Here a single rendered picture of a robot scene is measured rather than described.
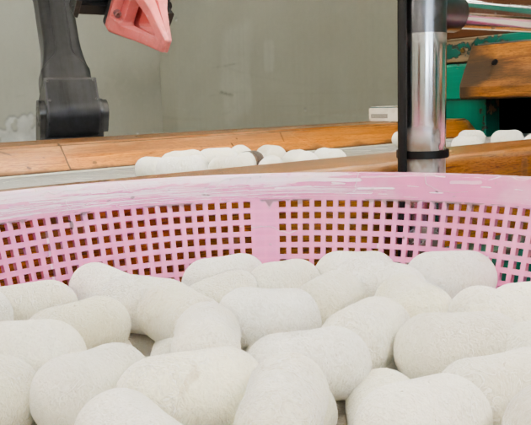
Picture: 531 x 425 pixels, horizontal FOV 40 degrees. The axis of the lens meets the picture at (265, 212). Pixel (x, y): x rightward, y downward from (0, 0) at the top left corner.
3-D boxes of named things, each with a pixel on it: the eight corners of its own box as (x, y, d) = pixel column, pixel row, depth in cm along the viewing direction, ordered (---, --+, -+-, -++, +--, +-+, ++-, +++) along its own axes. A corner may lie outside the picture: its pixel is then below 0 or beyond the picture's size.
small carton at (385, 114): (368, 121, 98) (368, 106, 98) (387, 121, 101) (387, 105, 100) (402, 121, 94) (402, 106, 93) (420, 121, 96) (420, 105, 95)
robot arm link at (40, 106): (108, 98, 95) (99, 98, 101) (39, 99, 92) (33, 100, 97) (111, 146, 96) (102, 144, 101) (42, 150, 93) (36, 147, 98)
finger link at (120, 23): (223, 16, 66) (180, -41, 71) (153, 13, 62) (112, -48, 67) (200, 76, 71) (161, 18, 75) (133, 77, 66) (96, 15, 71)
